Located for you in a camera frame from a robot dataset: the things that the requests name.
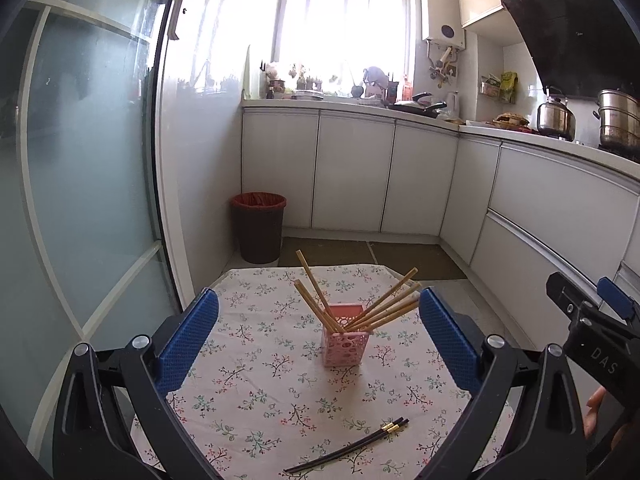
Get black frying pan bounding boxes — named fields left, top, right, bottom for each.
left=388, top=92, right=447, bottom=118

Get basket of food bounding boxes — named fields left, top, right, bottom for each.
left=491, top=112, right=529, bottom=129

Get glass sliding door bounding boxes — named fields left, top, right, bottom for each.
left=1, top=0, right=179, bottom=464

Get bamboo chopstick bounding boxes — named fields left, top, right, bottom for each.
left=294, top=280, right=345, bottom=334
left=296, top=249, right=337, bottom=325
left=356, top=283, right=420, bottom=325
left=354, top=296, right=419, bottom=332
left=345, top=268, right=419, bottom=330
left=364, top=300, right=419, bottom=332

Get brown trash bin red liner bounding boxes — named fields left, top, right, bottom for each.
left=230, top=192, right=288, bottom=264

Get floral tablecloth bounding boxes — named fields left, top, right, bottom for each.
left=129, top=263, right=516, bottom=480

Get steel steamer pot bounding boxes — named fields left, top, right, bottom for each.
left=592, top=89, right=639, bottom=155

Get steel kettle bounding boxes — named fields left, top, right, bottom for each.
left=537, top=86, right=576, bottom=142

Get white water heater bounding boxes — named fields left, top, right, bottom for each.
left=421, top=0, right=465, bottom=50

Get white kitchen cabinets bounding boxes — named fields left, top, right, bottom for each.
left=241, top=100, right=639, bottom=344

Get black range hood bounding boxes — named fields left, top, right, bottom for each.
left=502, top=0, right=639, bottom=99

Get person right hand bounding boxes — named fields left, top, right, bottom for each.
left=584, top=387, right=608, bottom=438

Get pink perforated utensil holder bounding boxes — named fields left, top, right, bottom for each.
left=322, top=304, right=369, bottom=367

